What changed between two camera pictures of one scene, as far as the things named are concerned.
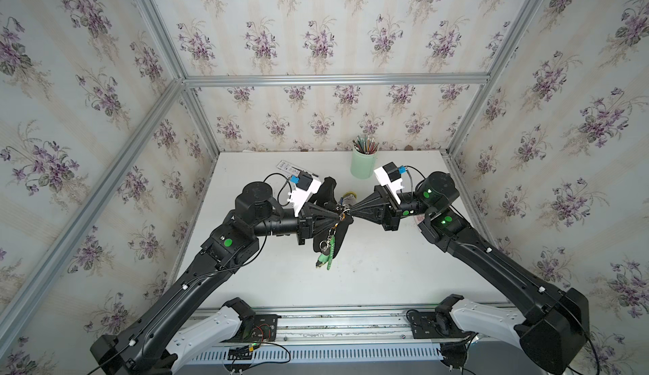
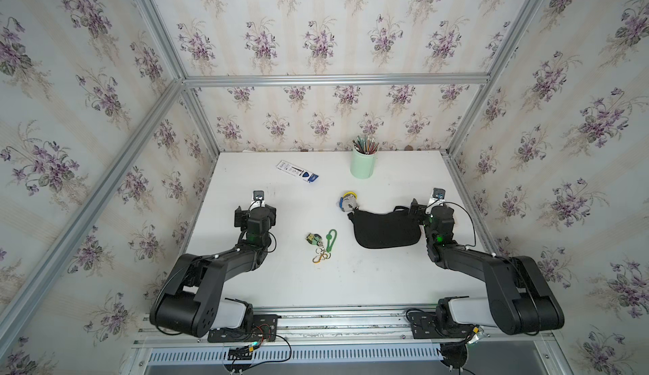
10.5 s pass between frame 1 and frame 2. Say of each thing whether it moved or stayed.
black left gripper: moved
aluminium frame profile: stayed
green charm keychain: moved
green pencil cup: stayed
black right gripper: moved
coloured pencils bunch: stayed
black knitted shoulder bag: moved
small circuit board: stayed
